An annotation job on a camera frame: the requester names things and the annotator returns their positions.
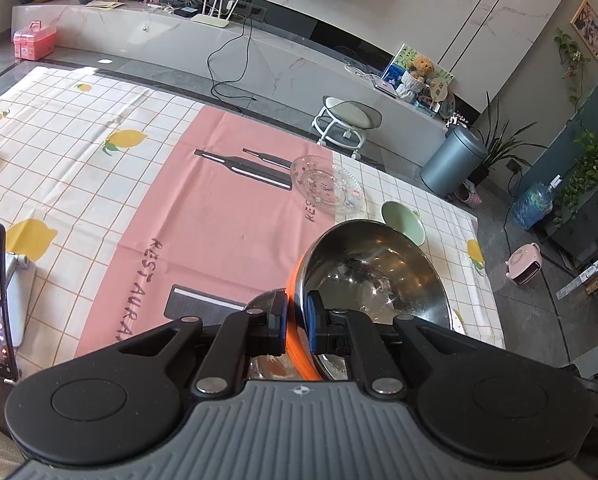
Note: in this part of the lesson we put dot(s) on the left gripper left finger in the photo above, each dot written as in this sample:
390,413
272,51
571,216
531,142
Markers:
259,330

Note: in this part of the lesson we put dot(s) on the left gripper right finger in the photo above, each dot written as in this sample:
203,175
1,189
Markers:
353,335

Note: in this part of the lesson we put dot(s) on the orange steel bowl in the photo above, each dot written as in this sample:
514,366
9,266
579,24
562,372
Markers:
359,265

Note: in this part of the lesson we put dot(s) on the green ceramic bowl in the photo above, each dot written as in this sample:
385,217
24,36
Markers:
403,220

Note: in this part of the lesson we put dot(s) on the clear glass plate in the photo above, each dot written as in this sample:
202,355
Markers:
327,186

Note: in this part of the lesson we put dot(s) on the pink small heater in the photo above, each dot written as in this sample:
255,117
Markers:
524,264

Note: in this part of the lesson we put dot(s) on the grey metal trash can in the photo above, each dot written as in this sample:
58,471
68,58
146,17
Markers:
460,154

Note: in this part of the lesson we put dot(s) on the white rolling stool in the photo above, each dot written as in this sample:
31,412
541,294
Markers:
345,124

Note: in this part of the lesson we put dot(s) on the blue water jug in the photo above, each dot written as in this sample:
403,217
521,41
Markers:
535,203

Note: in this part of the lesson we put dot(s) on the tall green floor plant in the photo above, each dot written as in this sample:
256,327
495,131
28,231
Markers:
500,144

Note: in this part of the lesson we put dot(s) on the dark drawer cabinet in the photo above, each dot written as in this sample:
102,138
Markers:
577,236

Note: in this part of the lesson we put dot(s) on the colourful picture board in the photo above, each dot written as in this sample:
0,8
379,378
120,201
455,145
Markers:
437,84

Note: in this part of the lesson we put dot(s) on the teddy bear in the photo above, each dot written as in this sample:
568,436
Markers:
414,78

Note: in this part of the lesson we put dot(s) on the trailing ivy plant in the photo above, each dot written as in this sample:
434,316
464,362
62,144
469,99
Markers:
582,179

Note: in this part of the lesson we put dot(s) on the white wifi router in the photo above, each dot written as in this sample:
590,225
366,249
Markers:
216,13

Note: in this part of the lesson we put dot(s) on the pink storage box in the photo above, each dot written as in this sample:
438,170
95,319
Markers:
34,42

